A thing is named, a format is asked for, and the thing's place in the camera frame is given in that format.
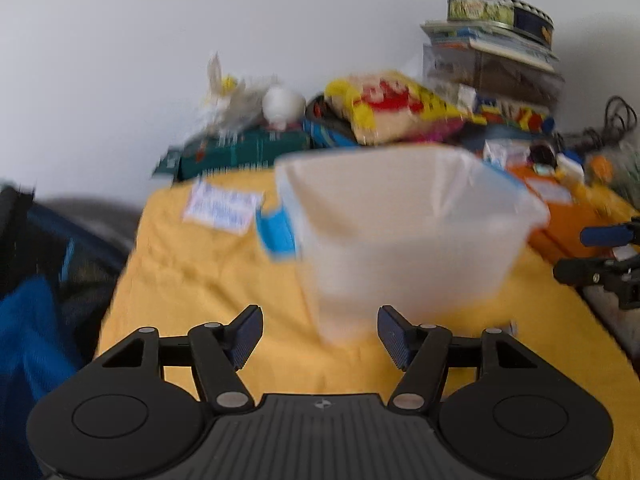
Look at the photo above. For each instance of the yellow cloth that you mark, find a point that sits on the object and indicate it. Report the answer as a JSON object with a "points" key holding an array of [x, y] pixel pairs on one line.
{"points": [[200, 285]]}

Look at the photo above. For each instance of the white paper label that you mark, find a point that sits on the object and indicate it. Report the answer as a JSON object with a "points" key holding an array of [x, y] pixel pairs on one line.
{"points": [[222, 206]]}

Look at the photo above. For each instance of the yellow snack bag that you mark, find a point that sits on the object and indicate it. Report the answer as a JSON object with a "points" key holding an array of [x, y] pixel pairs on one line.
{"points": [[395, 105]]}

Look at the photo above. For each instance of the blue cloth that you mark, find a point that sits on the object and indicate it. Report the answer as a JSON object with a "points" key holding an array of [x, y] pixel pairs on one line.
{"points": [[30, 360]]}

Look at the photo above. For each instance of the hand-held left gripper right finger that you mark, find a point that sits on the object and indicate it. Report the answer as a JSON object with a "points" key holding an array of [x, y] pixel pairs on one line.
{"points": [[392, 336]]}

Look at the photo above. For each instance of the white ball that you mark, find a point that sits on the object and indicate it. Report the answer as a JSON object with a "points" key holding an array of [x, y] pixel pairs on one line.
{"points": [[283, 102]]}

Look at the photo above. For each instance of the small white box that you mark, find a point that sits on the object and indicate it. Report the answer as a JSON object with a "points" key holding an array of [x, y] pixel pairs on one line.
{"points": [[500, 154]]}

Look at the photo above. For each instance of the small white blue bottle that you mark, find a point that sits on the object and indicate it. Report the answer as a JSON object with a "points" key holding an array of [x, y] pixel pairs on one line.
{"points": [[570, 167]]}

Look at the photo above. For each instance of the round printed tin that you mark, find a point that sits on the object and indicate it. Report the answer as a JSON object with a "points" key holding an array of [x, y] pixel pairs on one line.
{"points": [[500, 12]]}

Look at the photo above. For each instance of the pink snack packet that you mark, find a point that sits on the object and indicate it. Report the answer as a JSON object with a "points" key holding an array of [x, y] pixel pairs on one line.
{"points": [[440, 132]]}

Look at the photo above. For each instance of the green cardboard box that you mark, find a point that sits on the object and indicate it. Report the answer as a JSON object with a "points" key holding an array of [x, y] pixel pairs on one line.
{"points": [[235, 152]]}

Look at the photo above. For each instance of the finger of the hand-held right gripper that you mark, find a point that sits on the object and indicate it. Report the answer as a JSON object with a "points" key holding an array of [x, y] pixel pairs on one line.
{"points": [[607, 235], [585, 270]]}

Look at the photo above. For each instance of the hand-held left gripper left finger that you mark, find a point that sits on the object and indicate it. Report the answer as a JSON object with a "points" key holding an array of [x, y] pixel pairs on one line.
{"points": [[247, 336]]}

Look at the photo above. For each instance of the translucent plastic container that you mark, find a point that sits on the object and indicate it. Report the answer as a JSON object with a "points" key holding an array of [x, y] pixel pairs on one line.
{"points": [[400, 240]]}

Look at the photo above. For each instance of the stack of books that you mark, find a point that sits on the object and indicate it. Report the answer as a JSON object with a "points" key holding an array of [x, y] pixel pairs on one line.
{"points": [[495, 67]]}

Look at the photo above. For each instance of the black round object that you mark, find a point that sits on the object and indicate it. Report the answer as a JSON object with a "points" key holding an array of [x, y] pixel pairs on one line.
{"points": [[542, 152]]}

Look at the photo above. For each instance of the white plastic bag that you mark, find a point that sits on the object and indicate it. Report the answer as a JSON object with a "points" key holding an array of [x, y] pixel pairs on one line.
{"points": [[227, 105]]}

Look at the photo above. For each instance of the colourful printed box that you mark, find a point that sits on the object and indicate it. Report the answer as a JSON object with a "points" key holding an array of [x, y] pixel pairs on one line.
{"points": [[515, 115]]}

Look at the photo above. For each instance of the blue plastic piece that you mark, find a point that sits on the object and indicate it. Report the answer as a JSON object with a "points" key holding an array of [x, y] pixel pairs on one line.
{"points": [[274, 232]]}

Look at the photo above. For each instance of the dark backpack blue trim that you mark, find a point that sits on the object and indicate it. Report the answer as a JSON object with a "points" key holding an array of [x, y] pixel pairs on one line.
{"points": [[50, 240]]}

